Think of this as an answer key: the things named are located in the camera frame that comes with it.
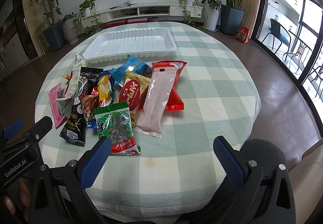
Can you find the red bag on floor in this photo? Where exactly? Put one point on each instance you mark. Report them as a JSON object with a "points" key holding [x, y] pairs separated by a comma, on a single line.
{"points": [[243, 35]]}

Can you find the orange snack packet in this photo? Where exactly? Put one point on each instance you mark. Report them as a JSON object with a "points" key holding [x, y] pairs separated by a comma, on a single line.
{"points": [[68, 77]]}

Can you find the dark grey office chair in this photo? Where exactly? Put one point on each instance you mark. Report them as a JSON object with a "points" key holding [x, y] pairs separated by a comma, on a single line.
{"points": [[266, 196]]}

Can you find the plant in white pot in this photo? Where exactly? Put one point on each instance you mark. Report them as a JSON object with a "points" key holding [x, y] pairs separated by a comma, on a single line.
{"points": [[70, 28], [212, 9]]}

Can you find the red storage box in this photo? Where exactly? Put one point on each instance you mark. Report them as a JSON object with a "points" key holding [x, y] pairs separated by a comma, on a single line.
{"points": [[126, 21]]}

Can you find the white plastic tray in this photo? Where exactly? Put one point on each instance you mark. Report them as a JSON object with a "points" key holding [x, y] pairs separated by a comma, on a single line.
{"points": [[141, 43]]}

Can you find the black snack packet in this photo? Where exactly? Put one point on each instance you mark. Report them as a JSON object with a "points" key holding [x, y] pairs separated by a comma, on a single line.
{"points": [[74, 129]]}

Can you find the blue yellow cake packet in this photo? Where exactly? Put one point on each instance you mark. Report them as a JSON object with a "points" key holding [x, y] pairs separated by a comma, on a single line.
{"points": [[105, 86]]}

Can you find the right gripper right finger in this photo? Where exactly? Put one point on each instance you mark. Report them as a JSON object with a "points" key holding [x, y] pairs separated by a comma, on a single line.
{"points": [[231, 161]]}

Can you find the light blue snack bag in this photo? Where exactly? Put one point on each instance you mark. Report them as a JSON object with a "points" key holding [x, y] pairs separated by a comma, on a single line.
{"points": [[133, 64]]}

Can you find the black balcony chair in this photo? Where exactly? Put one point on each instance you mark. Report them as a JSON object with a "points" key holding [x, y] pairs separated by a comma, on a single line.
{"points": [[277, 37]]}

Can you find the gold red bread packet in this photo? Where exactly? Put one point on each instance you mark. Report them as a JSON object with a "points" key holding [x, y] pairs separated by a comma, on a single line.
{"points": [[133, 92]]}

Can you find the plant in white pot right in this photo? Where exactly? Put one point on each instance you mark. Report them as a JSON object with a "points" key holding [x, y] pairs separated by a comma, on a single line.
{"points": [[212, 9]]}

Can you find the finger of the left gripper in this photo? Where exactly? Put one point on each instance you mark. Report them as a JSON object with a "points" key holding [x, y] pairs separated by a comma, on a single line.
{"points": [[36, 133], [14, 128]]}

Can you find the green seed snack packet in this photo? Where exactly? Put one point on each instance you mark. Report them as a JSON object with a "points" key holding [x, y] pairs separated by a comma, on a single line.
{"points": [[114, 122]]}

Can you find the red snack bag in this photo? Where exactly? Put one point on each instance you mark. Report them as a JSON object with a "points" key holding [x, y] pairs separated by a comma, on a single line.
{"points": [[175, 102]]}

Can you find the trailing plant on console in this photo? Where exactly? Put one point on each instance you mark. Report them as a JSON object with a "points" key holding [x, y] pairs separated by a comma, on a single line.
{"points": [[189, 4]]}

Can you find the white tv console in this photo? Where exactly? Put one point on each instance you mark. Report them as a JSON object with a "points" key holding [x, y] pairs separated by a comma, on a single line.
{"points": [[153, 9]]}

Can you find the dark red small packet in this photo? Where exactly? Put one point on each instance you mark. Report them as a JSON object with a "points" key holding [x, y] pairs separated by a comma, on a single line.
{"points": [[89, 103]]}

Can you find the plant in white pot left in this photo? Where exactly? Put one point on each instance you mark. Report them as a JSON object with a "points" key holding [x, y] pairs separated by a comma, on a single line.
{"points": [[70, 28]]}

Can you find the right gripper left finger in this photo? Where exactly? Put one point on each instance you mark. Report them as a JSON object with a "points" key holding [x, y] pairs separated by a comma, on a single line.
{"points": [[92, 161]]}

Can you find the tall plant blue pot left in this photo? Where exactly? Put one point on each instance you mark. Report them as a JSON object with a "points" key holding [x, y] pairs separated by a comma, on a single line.
{"points": [[52, 30]]}

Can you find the person's left hand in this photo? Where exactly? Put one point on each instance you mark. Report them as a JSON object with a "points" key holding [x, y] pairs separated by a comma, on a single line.
{"points": [[18, 197]]}

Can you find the pale pink long snack packet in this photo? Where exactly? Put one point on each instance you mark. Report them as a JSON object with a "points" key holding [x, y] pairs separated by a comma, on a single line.
{"points": [[158, 93]]}

